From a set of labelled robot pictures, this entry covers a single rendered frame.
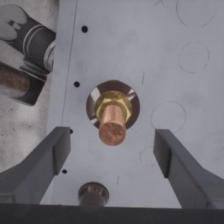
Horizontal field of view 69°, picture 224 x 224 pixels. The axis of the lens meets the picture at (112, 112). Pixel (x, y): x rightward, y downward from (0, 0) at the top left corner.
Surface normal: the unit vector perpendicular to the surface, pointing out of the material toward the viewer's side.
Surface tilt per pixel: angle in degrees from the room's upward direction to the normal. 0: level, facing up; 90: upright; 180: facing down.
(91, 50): 0
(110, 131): 0
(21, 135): 0
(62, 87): 11
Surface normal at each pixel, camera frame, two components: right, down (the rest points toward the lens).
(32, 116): -0.01, 0.26
